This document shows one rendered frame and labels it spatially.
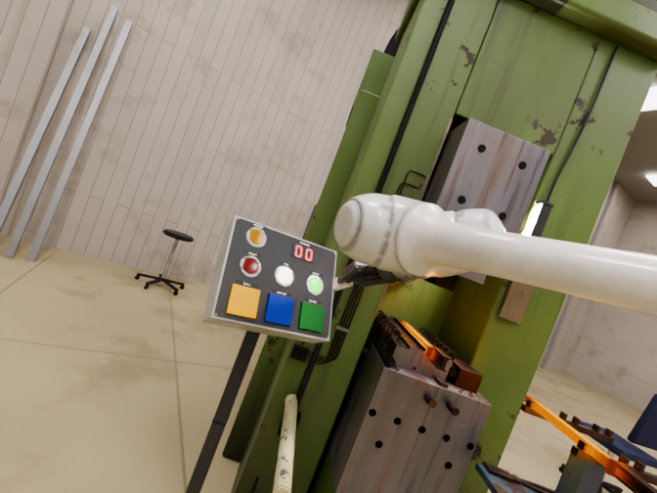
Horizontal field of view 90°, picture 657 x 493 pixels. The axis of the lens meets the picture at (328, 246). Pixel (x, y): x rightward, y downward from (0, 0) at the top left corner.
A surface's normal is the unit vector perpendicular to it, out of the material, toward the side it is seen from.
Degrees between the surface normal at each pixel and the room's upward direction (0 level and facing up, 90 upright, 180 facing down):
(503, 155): 90
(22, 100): 90
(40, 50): 90
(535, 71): 90
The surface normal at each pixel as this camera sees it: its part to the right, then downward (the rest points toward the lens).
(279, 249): 0.56, -0.30
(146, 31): 0.44, 0.19
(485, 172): 0.06, 0.05
